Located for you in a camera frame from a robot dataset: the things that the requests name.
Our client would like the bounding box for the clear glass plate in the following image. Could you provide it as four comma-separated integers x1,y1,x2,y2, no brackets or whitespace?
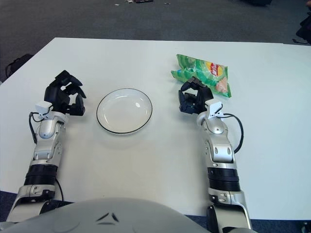
96,88,153,135

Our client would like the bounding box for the white wrist sensor box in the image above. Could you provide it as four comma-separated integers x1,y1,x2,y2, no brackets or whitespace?
205,99,225,119
35,101,53,120

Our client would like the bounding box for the black backpack on floor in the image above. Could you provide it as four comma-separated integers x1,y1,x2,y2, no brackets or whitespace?
5,53,34,76

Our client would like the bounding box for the black bag on carpet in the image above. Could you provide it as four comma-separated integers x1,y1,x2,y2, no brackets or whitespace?
250,0,272,7

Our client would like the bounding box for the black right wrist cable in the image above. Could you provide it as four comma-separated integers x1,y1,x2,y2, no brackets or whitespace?
223,113,244,154

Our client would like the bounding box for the grey robot torso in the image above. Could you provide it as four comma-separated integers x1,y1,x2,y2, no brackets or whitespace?
0,198,212,233

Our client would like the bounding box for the black chair base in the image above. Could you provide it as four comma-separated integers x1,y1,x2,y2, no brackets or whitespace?
293,14,311,46

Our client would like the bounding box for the green chips snack bag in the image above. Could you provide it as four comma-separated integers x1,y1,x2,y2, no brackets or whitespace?
170,53,232,99

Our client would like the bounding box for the white left wrist sensor box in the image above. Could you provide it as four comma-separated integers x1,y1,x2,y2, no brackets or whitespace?
35,101,53,120

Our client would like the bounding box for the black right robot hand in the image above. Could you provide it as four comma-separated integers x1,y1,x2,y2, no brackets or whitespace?
177,75,214,115

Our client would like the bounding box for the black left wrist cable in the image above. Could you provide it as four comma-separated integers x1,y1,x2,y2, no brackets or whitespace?
28,112,41,146

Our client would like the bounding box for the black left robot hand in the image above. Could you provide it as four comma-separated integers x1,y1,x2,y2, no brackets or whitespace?
43,69,87,117

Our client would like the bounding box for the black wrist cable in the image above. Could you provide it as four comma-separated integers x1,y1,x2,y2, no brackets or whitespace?
223,113,244,154
28,112,41,146

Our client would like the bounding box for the white right wrist sensor box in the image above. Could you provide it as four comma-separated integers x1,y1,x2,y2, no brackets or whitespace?
205,99,225,119

